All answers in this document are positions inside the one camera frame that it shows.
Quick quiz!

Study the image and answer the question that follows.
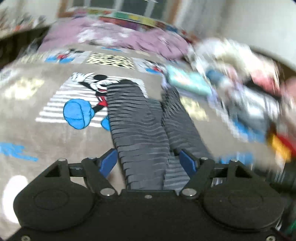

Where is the black white striped garment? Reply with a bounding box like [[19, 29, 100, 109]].
[[107, 80, 213, 192]]

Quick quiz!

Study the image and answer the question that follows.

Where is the grey folded clothes stack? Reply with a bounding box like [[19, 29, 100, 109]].
[[223, 87, 280, 136]]

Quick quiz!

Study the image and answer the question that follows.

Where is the brown Mickey Mouse blanket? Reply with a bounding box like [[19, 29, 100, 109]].
[[0, 44, 285, 239]]

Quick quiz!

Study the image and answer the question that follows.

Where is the teal folded children top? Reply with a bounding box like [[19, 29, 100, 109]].
[[166, 65, 212, 96]]

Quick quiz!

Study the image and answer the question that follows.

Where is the purple floral duvet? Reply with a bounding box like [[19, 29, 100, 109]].
[[39, 17, 189, 59]]

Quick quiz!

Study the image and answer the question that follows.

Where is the dark wooden side desk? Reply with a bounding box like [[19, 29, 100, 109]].
[[1, 25, 51, 69]]

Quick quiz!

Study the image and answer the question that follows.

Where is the colourful alphabet headboard panel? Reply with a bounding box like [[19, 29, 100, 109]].
[[73, 7, 186, 35]]

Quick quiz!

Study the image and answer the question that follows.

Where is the window with wooden frame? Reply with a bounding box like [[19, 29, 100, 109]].
[[57, 0, 182, 24]]

